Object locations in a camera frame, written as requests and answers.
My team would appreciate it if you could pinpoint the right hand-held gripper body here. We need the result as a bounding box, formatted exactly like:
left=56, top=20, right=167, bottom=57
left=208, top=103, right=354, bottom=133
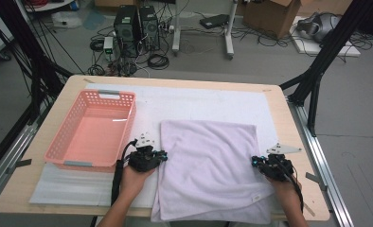
left=259, top=143, right=302, bottom=183

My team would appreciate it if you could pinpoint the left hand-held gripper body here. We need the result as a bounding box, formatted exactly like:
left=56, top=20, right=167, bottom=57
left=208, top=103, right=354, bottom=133
left=128, top=131, right=162, bottom=173

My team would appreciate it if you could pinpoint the lilac printed towel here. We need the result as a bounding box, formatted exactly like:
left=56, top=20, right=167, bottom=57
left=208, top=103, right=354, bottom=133
left=150, top=119, right=275, bottom=225

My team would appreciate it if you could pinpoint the pink plastic basket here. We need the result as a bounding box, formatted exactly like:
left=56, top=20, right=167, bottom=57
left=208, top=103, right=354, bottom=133
left=43, top=89, right=137, bottom=173

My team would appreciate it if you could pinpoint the person's left hand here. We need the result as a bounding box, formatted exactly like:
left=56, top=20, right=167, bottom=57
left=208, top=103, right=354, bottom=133
left=119, top=164, right=155, bottom=202

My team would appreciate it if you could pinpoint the person's right hand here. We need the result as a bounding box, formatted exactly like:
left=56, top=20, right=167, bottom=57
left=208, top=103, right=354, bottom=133
left=267, top=176, right=302, bottom=214

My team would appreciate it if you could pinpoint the white grid mat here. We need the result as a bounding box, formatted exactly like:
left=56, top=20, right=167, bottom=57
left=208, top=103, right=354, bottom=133
left=28, top=82, right=292, bottom=214

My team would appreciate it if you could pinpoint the white metal stand leg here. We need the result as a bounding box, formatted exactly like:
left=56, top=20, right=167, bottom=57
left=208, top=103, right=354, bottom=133
left=224, top=0, right=239, bottom=61
left=171, top=0, right=181, bottom=57

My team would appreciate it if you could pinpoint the small white electronics box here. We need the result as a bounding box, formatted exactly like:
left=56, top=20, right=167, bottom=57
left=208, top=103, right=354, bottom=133
left=102, top=36, right=115, bottom=61

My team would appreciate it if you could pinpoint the slim black computer tower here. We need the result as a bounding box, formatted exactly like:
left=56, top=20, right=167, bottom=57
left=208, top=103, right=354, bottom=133
left=138, top=5, right=161, bottom=51

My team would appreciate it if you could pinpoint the large black computer tower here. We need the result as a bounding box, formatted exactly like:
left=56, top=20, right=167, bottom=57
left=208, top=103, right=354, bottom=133
left=113, top=5, right=141, bottom=59

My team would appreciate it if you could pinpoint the white floor board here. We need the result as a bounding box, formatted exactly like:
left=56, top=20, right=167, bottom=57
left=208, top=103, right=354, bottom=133
left=289, top=15, right=362, bottom=58

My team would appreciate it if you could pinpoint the flat black device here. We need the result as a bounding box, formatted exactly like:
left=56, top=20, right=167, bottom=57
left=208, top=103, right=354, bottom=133
left=199, top=13, right=230, bottom=30

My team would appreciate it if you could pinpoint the open cardboard box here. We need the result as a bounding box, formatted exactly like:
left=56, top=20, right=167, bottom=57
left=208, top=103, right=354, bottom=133
left=241, top=0, right=306, bottom=40

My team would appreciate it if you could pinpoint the grey headset device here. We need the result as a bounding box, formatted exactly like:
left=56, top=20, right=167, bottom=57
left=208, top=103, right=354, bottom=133
left=296, top=11, right=342, bottom=44

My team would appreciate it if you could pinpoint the teal floor sheet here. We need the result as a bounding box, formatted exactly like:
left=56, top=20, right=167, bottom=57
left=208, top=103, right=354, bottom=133
left=81, top=9, right=107, bottom=31

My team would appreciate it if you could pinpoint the clear plastic bag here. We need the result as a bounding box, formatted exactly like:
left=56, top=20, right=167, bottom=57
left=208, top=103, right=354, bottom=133
left=50, top=11, right=84, bottom=31

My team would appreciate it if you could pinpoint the round white table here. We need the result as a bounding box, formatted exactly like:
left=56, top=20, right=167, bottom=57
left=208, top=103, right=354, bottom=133
left=23, top=0, right=77, bottom=13

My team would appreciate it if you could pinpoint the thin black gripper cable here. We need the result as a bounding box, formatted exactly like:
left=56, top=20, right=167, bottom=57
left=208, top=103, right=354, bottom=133
left=278, top=157, right=305, bottom=214

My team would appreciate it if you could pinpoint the black sleeved gripper cable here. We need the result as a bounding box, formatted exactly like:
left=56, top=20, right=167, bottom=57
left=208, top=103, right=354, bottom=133
left=111, top=139, right=138, bottom=207

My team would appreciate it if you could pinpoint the aluminium frame rail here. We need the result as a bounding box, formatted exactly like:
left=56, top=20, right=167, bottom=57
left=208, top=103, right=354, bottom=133
left=287, top=97, right=354, bottom=227
left=0, top=103, right=50, bottom=206

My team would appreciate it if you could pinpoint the coiled black cable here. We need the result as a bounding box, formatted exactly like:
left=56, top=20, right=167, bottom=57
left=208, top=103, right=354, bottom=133
left=147, top=53, right=170, bottom=71

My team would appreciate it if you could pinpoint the black metal frame strut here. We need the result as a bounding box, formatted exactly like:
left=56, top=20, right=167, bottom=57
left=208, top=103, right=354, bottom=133
left=0, top=0, right=74, bottom=124
left=278, top=0, right=373, bottom=137

